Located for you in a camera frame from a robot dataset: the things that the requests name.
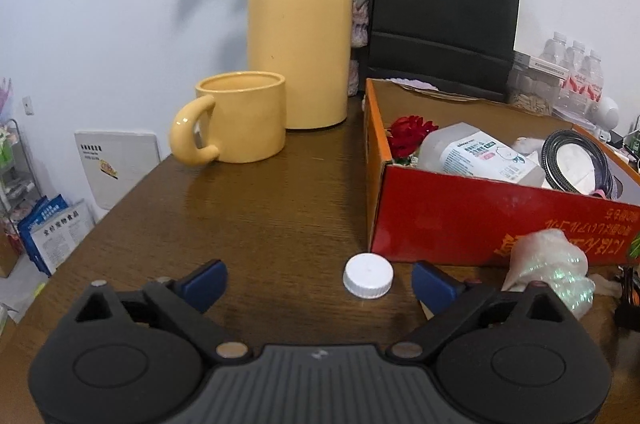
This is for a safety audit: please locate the white ribbed bottle cap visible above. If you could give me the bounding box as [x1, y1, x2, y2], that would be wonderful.
[343, 253, 394, 299]

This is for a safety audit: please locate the iridescent plastic bag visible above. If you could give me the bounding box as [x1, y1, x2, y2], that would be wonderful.
[502, 229, 596, 319]

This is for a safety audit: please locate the red fabric rose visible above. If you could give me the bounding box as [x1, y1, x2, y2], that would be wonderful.
[387, 115, 439, 161]

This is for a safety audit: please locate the braided black cable coil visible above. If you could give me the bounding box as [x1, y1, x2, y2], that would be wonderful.
[540, 128, 625, 200]

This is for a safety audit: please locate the red cardboard box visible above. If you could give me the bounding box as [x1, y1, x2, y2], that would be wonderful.
[364, 79, 639, 266]

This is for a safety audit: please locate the yellow ceramic mug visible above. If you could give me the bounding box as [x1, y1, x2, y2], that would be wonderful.
[169, 70, 286, 166]

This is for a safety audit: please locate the clear seed container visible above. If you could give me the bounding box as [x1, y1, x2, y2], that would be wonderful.
[508, 52, 568, 116]

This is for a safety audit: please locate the water bottle middle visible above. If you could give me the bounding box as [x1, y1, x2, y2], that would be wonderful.
[561, 40, 586, 105]

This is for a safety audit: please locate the water bottle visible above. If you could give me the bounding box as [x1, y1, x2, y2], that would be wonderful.
[540, 32, 566, 67]
[580, 50, 604, 103]
[561, 40, 586, 105]

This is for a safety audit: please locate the water bottle left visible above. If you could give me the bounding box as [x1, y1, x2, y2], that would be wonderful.
[540, 32, 566, 67]

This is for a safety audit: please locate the water bottle right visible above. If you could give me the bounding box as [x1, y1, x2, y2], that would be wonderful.
[580, 50, 604, 103]

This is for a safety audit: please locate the black paper bag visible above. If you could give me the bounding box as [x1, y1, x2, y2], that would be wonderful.
[367, 0, 520, 102]

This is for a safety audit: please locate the pink glitter vase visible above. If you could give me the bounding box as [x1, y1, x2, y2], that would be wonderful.
[347, 3, 369, 96]

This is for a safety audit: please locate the yellow thermos jug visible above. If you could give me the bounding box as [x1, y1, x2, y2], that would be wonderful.
[247, 0, 368, 130]

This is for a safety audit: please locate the white wall heater panel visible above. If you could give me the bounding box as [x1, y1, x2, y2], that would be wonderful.
[75, 131, 160, 210]

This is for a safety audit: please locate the wire shelf rack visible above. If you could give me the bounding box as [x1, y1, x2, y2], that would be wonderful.
[1, 118, 42, 233]

